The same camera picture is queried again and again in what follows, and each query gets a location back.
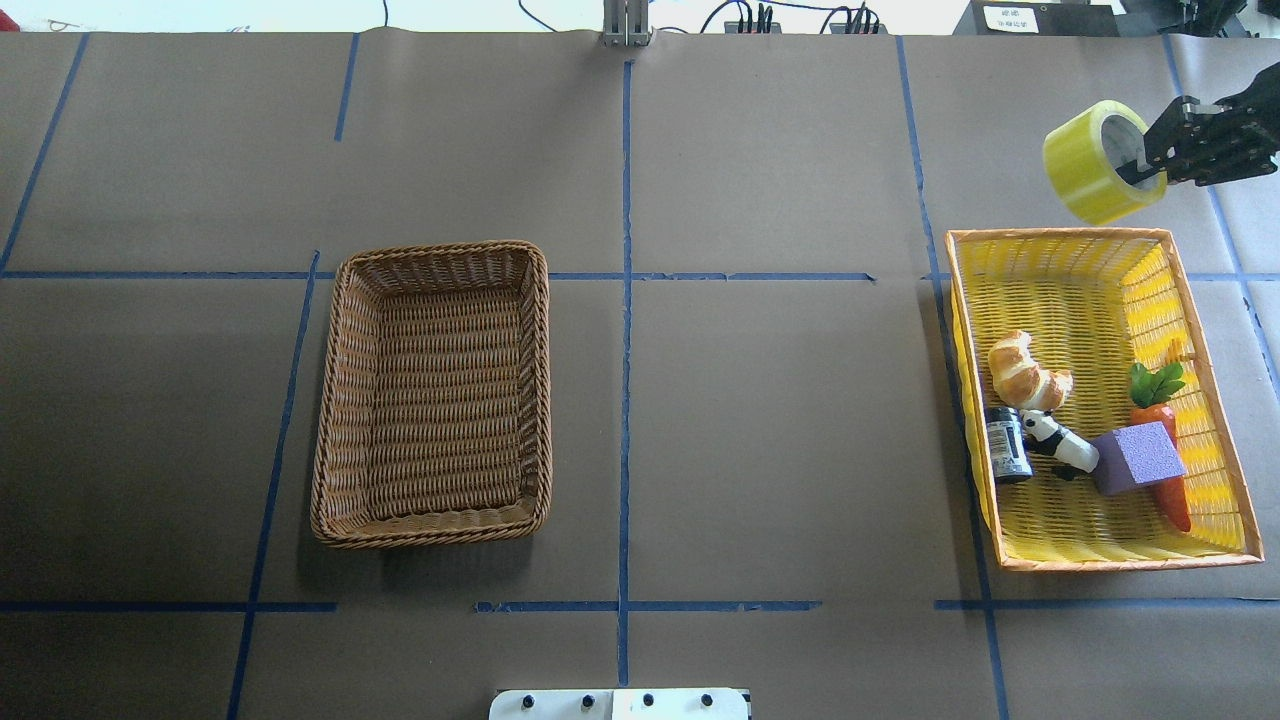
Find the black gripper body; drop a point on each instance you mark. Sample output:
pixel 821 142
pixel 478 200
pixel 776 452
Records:
pixel 1232 146

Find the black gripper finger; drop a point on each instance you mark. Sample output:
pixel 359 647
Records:
pixel 1169 165
pixel 1173 132

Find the yellow tape roll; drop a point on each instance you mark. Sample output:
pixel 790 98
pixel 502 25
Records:
pixel 1082 159

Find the yellow woven plastic basket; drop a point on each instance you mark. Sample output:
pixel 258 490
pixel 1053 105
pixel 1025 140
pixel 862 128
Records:
pixel 1095 301

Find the brown wicker basket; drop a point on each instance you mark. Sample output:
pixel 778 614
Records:
pixel 435 424

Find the black box with label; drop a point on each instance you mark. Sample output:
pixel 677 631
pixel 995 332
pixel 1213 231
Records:
pixel 1038 18

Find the toy carrot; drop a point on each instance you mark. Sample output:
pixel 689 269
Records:
pixel 1151 391

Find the toy croissant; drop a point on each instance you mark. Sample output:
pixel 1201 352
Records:
pixel 1020 381

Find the purple foam cube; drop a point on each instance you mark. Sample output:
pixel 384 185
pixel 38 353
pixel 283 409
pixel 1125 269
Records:
pixel 1135 457

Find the panda figurine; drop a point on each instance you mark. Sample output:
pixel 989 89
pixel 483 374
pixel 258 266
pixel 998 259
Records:
pixel 1045 435

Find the small dark labelled can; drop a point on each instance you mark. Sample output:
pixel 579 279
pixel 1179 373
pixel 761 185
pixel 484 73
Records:
pixel 1009 459

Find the aluminium frame post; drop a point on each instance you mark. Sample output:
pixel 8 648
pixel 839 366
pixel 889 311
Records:
pixel 626 23

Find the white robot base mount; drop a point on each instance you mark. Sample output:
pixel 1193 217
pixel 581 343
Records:
pixel 623 703

